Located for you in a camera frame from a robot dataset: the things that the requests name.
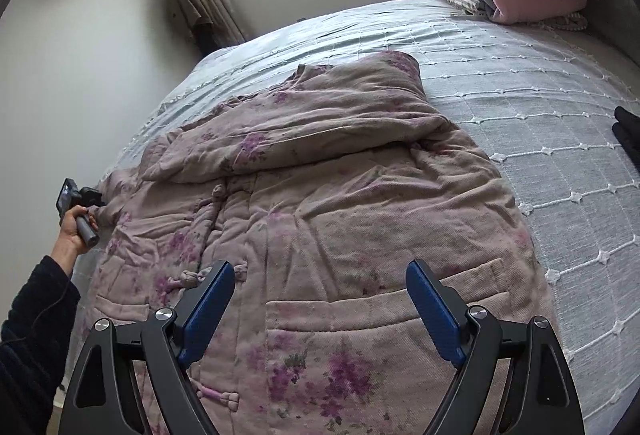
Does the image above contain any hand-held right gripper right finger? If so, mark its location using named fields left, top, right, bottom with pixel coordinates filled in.
left=405, top=259, right=586, bottom=435

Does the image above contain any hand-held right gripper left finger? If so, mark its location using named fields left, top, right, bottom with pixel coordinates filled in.
left=58, top=260, right=236, bottom=435

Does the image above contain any pink floral padded jacket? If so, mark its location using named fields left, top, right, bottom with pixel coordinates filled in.
left=75, top=49, right=563, bottom=435

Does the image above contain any person's left forearm dark sleeve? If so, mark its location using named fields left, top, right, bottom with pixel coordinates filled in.
left=0, top=242, right=82, bottom=435

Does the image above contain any person's left hand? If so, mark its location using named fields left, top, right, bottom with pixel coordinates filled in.
left=56, top=206, right=99, bottom=257

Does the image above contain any grey quilted bedspread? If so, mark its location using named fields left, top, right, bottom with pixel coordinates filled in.
left=97, top=0, right=640, bottom=428

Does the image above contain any black cloth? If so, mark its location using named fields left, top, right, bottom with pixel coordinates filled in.
left=612, top=106, right=640, bottom=160

